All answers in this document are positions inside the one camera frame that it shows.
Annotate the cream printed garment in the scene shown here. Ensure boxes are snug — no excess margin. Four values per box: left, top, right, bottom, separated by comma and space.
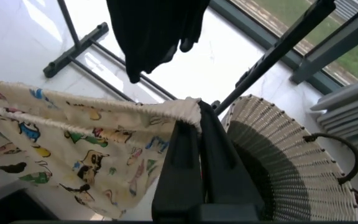
0, 77, 203, 220

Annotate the white laundry basket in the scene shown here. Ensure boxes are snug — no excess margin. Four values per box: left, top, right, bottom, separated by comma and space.
221, 94, 358, 222

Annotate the black clothes rack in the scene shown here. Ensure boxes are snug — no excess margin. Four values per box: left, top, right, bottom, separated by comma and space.
43, 0, 337, 116

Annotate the black t-shirt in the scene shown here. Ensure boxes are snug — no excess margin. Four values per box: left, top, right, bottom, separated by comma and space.
106, 0, 211, 84

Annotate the window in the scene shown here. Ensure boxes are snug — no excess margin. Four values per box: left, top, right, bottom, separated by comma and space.
209, 0, 358, 96

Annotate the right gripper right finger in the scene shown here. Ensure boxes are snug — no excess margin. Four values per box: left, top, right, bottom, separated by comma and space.
194, 100, 265, 222

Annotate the beige curtain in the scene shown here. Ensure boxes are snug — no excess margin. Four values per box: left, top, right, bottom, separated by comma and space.
310, 75, 358, 159

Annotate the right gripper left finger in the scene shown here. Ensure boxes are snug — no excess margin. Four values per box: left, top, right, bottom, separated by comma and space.
151, 121, 204, 222

